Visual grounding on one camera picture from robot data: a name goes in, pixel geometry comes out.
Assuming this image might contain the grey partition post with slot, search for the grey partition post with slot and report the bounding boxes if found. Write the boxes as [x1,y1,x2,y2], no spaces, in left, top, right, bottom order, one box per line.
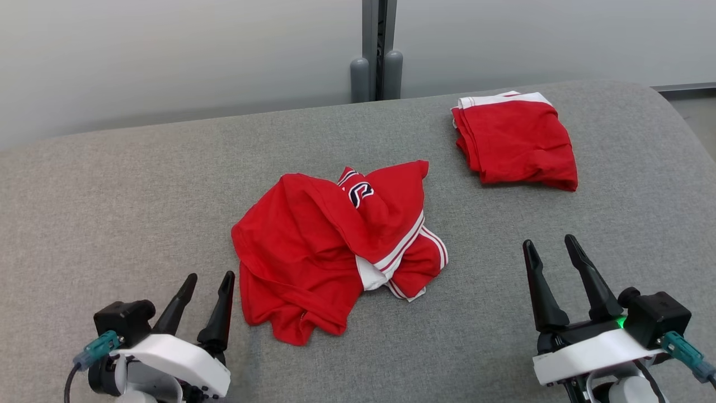
[351,0,403,103]

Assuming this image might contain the teal right camera connector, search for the teal right camera connector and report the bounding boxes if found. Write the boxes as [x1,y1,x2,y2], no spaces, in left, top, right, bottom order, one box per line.
[659,331,716,384]

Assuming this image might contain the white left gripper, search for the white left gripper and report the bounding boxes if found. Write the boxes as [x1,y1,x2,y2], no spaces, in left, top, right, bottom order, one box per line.
[112,271,236,403]

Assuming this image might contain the teal camera connector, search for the teal camera connector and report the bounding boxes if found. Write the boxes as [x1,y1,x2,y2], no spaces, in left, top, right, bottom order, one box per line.
[73,330,121,370]
[659,331,716,384]

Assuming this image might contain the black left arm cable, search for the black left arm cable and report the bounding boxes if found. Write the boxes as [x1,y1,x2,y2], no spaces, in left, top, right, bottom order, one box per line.
[63,364,82,403]

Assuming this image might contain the red shorts with white stripe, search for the red shorts with white stripe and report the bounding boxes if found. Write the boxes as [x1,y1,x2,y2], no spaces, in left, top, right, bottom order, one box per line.
[451,91,579,192]

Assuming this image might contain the teal left camera connector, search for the teal left camera connector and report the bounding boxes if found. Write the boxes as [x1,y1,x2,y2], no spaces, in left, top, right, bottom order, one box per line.
[73,330,121,370]

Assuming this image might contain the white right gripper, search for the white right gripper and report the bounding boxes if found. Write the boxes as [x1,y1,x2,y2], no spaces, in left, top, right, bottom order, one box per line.
[522,234,661,403]

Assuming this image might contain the red basketball jersey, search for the red basketball jersey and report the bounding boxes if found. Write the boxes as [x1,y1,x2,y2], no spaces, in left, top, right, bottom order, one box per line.
[231,160,449,346]

